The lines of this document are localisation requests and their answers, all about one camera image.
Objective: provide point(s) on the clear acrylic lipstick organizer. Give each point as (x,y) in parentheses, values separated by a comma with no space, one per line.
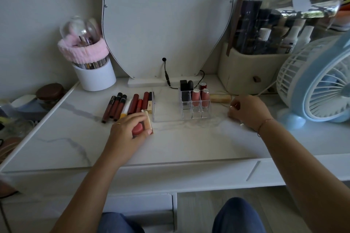
(172,110)

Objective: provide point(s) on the clear dome lid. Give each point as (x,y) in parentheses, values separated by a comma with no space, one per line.
(78,29)

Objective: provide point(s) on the dark bottle white cap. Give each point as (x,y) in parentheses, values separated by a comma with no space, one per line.
(262,41)

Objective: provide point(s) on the white brush holder cup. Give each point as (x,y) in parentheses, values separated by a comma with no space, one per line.
(94,75)

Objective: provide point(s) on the person's right leg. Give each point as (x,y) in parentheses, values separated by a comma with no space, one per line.
(238,217)

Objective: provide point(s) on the person's leg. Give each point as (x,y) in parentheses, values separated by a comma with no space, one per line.
(238,217)
(117,223)

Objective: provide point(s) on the pink fluffy headband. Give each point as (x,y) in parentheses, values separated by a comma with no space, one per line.
(82,50)

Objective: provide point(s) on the curved vanity mirror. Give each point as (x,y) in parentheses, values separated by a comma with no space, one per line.
(166,19)

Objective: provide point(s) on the black square lipstick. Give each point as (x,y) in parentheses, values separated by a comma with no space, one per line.
(183,88)

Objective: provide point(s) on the dark tall cosmetic box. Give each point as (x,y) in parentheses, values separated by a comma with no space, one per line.
(247,26)

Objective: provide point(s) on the pink round lipstick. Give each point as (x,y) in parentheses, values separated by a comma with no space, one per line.
(137,129)

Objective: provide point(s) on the blue white desk fan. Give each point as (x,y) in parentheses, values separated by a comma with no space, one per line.
(317,82)

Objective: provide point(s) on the person's left hand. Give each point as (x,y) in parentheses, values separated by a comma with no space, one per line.
(121,134)

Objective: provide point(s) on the beige cosmetic storage box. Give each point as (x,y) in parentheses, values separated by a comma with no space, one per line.
(246,74)

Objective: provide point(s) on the row of lip gloss tubes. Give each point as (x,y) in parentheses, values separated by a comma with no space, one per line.
(120,107)

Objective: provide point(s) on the makeup brushes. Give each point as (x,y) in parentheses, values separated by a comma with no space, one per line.
(91,64)

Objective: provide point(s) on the red capped lipstick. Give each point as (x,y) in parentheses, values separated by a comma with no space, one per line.
(202,86)

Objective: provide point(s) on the person's right hand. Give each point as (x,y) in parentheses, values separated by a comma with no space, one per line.
(253,112)

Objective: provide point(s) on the brown jar lid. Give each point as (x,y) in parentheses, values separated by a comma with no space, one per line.
(50,93)

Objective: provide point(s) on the person's left leg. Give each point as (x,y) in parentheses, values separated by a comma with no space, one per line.
(117,223)

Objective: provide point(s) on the person's right thumb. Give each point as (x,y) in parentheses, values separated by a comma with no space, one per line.
(233,116)

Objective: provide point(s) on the person's right forearm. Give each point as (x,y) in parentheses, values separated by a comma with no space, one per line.
(306,175)

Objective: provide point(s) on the wooden tube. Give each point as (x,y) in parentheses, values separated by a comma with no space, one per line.
(220,98)

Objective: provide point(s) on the black rounded lipstick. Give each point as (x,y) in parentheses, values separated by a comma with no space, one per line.
(190,86)

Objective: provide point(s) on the person's left thumb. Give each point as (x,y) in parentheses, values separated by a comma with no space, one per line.
(142,136)

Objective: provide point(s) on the beige gold lipstick tube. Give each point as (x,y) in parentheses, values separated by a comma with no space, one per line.
(149,125)

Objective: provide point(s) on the white vanity drawer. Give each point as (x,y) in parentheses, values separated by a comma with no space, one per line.
(142,205)

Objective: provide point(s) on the white cosmetic bottle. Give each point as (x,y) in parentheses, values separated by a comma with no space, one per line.
(305,36)
(288,40)

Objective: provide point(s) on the person's left forearm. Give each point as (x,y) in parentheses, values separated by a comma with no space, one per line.
(90,189)

